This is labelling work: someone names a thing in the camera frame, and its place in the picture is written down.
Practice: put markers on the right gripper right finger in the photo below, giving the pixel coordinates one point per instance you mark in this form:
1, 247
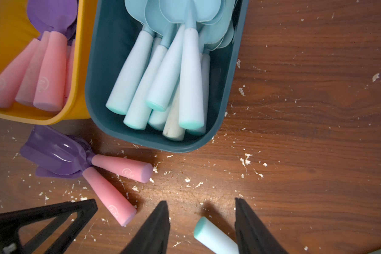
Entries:
252, 235

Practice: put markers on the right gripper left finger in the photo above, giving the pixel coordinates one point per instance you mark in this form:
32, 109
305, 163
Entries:
152, 237

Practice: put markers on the yellow storage box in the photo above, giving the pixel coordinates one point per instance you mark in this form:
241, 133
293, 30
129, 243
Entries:
18, 29

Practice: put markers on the dark teal storage box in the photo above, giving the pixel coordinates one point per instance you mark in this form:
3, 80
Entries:
114, 35

